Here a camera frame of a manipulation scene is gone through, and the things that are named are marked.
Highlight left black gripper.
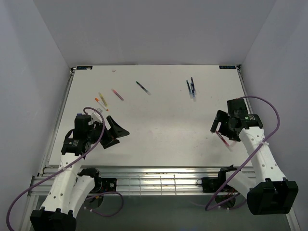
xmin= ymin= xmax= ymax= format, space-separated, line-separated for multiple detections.
xmin=87 ymin=115 xmax=129 ymax=149

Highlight red pen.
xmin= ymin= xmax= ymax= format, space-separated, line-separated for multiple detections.
xmin=215 ymin=130 xmax=232 ymax=151

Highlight dark blue pen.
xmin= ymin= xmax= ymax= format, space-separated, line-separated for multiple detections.
xmin=191 ymin=77 xmax=196 ymax=102

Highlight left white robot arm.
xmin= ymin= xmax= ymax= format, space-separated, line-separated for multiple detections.
xmin=30 ymin=111 xmax=129 ymax=231

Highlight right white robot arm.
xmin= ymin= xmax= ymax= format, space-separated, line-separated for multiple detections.
xmin=210 ymin=97 xmax=298 ymax=215

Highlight orange capped pen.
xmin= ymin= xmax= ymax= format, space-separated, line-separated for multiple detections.
xmin=95 ymin=98 xmax=109 ymax=111

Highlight yellow pen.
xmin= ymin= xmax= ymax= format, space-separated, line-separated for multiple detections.
xmin=98 ymin=92 xmax=108 ymax=107

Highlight pink pen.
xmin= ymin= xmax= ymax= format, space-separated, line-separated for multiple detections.
xmin=111 ymin=89 xmax=124 ymax=101

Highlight green pen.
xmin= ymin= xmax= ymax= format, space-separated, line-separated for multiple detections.
xmin=135 ymin=81 xmax=151 ymax=95

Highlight right blue label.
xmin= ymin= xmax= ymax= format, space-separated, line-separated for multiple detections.
xmin=219 ymin=65 xmax=236 ymax=70

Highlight blue label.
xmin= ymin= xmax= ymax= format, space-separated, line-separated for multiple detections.
xmin=219 ymin=65 xmax=236 ymax=70
xmin=76 ymin=66 xmax=93 ymax=70

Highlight left blue label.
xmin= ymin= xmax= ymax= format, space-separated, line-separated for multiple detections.
xmin=76 ymin=66 xmax=93 ymax=70

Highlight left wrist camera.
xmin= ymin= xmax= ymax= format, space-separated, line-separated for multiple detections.
xmin=91 ymin=108 xmax=103 ymax=123

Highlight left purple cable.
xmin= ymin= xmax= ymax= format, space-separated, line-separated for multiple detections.
xmin=6 ymin=107 xmax=125 ymax=231

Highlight aluminium frame rails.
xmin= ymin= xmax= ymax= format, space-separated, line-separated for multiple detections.
xmin=27 ymin=166 xmax=289 ymax=197

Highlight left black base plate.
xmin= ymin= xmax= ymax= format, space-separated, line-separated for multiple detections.
xmin=91 ymin=177 xmax=117 ymax=193

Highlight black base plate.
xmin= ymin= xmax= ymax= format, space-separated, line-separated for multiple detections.
xmin=91 ymin=177 xmax=117 ymax=193
xmin=196 ymin=177 xmax=226 ymax=193

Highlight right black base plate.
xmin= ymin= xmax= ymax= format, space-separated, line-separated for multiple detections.
xmin=196 ymin=177 xmax=226 ymax=193

